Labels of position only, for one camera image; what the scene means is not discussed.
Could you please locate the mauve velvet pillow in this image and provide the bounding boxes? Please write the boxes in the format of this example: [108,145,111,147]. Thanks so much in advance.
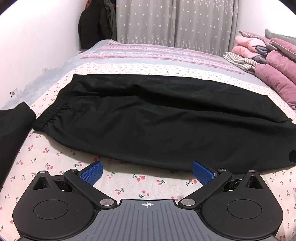
[254,38,296,105]

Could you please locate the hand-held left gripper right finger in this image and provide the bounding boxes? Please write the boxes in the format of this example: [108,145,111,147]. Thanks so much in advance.
[178,161,266,207]

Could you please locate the grey-blue folded cloth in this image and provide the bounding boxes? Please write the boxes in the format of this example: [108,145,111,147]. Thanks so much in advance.
[254,45,271,63]

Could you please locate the black hanging jacket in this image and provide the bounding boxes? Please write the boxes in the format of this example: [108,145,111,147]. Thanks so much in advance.
[78,0,105,50]

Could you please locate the grey star print curtain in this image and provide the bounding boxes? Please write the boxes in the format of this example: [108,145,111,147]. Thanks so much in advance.
[115,0,240,50]

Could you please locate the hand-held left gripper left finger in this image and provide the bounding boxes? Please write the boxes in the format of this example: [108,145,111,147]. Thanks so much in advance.
[31,161,117,208]

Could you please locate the pink striped bed cover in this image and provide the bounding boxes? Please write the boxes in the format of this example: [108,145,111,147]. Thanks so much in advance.
[80,39,263,80]

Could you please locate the folded black cloth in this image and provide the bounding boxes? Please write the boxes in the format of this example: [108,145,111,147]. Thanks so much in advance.
[0,101,37,184]

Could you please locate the black pants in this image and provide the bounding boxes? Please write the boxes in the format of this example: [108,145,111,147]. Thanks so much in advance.
[32,74,296,173]

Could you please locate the cherry print bed sheet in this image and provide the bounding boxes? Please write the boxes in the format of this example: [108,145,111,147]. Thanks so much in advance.
[0,62,296,241]

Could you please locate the grey hanging jacket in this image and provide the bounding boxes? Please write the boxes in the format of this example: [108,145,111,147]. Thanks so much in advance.
[103,0,118,41]

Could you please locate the striped cloth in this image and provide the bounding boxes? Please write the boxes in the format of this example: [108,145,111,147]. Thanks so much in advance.
[223,51,258,75]

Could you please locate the grey pillow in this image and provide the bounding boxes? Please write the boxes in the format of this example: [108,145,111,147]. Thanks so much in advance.
[265,29,296,47]

